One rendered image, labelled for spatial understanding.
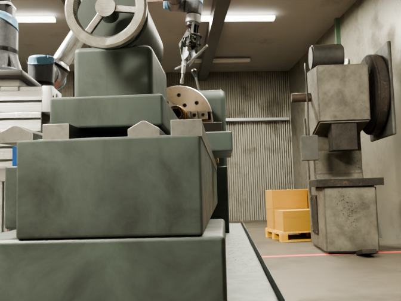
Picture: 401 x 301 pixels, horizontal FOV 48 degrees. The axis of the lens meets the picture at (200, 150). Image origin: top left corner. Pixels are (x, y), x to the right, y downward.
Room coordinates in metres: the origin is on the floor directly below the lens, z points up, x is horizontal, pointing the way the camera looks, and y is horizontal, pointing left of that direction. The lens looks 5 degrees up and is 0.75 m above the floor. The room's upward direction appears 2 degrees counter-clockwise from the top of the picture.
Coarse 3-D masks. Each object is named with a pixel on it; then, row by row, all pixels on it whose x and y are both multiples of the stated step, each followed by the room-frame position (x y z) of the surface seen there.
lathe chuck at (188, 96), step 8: (168, 88) 2.08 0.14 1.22; (176, 88) 2.07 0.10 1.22; (184, 88) 2.07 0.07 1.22; (192, 88) 2.07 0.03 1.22; (168, 96) 2.08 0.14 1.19; (176, 96) 2.07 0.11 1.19; (184, 96) 2.07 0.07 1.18; (192, 96) 2.07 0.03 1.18; (200, 96) 2.07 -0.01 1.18; (176, 104) 2.07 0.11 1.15; (184, 104) 2.07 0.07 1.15; (192, 104) 2.07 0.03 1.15; (200, 104) 2.07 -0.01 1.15; (208, 104) 2.07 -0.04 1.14; (208, 120) 2.07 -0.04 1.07
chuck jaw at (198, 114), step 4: (188, 112) 1.99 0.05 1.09; (192, 112) 2.01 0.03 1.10; (196, 112) 2.01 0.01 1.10; (200, 112) 2.03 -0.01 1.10; (204, 112) 2.03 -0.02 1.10; (208, 112) 2.07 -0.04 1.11; (188, 116) 1.99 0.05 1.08; (192, 116) 2.01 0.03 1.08; (196, 116) 2.01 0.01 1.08; (200, 116) 2.03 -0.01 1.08; (204, 116) 2.03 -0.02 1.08; (208, 116) 2.07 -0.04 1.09; (204, 120) 2.07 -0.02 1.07
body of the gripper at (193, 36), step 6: (186, 24) 2.18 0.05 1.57; (192, 24) 2.16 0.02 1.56; (198, 24) 2.16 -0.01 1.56; (192, 30) 2.15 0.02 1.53; (198, 30) 2.17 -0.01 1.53; (186, 36) 2.17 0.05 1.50; (192, 36) 2.15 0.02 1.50; (198, 36) 2.16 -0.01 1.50; (186, 42) 2.18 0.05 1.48; (192, 42) 2.16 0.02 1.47; (198, 42) 2.16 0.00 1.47
